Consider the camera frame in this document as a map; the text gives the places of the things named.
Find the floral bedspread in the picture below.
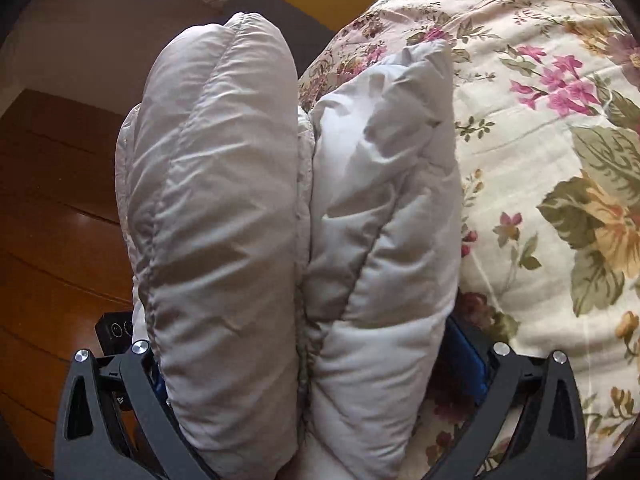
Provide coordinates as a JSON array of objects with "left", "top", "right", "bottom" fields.
[{"left": 296, "top": 0, "right": 640, "bottom": 480}]

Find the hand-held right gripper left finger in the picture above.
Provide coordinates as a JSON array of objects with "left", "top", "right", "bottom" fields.
[{"left": 54, "top": 340, "right": 217, "bottom": 480}]

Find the beige quilted down jacket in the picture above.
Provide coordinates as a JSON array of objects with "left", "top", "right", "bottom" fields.
[{"left": 114, "top": 11, "right": 463, "bottom": 480}]

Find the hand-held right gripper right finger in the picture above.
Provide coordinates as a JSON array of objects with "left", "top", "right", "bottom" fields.
[{"left": 429, "top": 314, "right": 587, "bottom": 480}]

